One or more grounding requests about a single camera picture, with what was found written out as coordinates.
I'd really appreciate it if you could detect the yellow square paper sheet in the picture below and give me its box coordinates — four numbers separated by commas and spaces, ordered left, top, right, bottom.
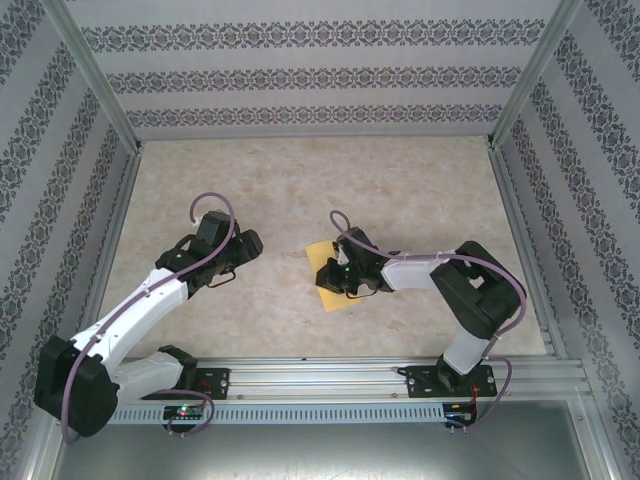
304, 239, 365, 314

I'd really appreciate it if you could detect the grey metal sheet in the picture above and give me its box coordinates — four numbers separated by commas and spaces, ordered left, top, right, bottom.
49, 399, 614, 480

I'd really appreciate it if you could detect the left green circuit board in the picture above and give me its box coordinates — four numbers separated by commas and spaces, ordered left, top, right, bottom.
163, 405, 206, 420

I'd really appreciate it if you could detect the aluminium mounting rail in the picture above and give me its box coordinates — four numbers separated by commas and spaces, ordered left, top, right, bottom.
47, 355, 594, 402

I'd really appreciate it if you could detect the aluminium side rail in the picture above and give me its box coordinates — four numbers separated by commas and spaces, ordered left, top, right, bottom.
73, 144, 144, 354
487, 144, 569, 359

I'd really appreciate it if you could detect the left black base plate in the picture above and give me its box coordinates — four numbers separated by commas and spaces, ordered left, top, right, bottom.
149, 367, 232, 401

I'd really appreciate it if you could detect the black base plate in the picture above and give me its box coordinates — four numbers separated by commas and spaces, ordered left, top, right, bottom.
149, 367, 232, 401
405, 363, 499, 399

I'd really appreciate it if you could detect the slotted grey cable duct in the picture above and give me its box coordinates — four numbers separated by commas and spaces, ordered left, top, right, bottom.
112, 403, 446, 425

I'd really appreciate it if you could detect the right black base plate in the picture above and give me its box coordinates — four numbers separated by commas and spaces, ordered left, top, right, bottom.
405, 363, 499, 399

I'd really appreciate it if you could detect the aluminium frame post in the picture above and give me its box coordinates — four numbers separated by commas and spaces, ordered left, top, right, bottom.
39, 0, 145, 154
485, 0, 585, 149

